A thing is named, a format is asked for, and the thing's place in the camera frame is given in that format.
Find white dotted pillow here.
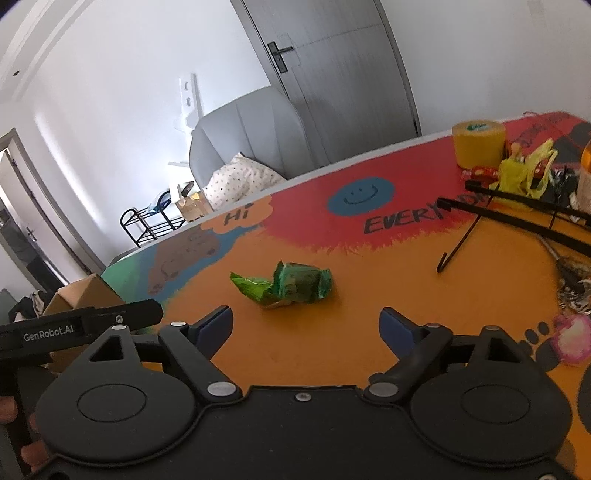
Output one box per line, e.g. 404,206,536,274
203,152,286,210

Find white board with holes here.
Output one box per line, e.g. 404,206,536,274
173,73,201,132

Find brown cardboard box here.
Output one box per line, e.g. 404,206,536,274
44,273,126,372

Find black clothes pile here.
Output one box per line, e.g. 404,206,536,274
8,295,47,324

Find grey armchair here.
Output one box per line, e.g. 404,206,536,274
189,86,310,199

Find printed cardboard shipping box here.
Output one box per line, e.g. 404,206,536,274
175,182,214,224

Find black white patterned cord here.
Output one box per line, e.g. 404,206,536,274
540,235,591,315

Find orange bottle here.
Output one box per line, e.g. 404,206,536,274
581,138,591,213

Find black door handle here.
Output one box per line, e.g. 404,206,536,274
268,41,295,75

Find yellow tape roll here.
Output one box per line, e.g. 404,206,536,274
451,119,508,169

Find black clothes hanger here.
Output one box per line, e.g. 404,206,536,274
436,180,591,274

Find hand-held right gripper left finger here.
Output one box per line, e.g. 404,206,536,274
60,305,243,409

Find black shoe rack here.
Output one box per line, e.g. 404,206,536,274
121,208,185,247

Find colourful printed table mat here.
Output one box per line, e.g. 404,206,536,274
102,111,591,480

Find yellow ribbon bag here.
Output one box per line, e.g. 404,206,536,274
492,138,557,199

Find person's left hand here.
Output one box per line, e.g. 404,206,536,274
0,396,49,476

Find grey closed door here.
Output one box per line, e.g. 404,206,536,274
231,0,423,169

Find red candy wrapper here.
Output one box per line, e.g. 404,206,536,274
462,165,502,181

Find grey open door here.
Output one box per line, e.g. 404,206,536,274
0,185,70,284

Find pink fluffy ornament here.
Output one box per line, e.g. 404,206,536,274
554,314,591,365

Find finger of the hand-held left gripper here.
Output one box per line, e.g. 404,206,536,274
85,298,164,340

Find dark green snack packet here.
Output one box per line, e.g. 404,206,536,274
230,261,333,311

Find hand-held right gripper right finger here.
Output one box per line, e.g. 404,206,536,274
365,307,548,409

